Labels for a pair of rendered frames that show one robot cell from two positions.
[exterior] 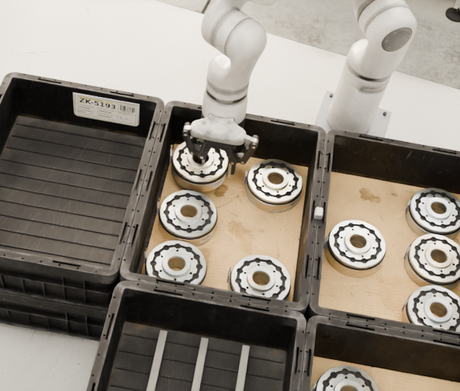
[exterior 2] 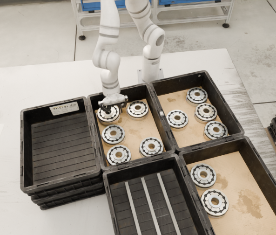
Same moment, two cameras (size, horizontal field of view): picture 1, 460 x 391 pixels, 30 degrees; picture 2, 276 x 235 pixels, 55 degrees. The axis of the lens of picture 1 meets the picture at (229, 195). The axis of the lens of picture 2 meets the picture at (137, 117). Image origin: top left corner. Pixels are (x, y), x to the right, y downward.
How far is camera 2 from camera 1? 0.34 m
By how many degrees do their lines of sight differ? 9
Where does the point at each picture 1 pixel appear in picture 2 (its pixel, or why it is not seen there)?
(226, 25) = (103, 57)
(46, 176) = (53, 142)
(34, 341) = (77, 206)
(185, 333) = (134, 179)
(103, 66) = (53, 93)
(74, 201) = (68, 148)
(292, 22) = not seen: hidden behind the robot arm
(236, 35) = (109, 59)
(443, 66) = not seen: hidden behind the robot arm
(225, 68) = (108, 74)
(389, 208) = (179, 101)
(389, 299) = (197, 133)
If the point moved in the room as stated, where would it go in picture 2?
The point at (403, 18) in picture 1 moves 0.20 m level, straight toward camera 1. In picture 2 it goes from (160, 31) to (166, 60)
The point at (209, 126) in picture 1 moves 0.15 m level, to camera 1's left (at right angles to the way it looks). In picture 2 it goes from (110, 99) to (73, 107)
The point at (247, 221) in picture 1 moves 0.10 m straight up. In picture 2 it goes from (135, 127) to (134, 114)
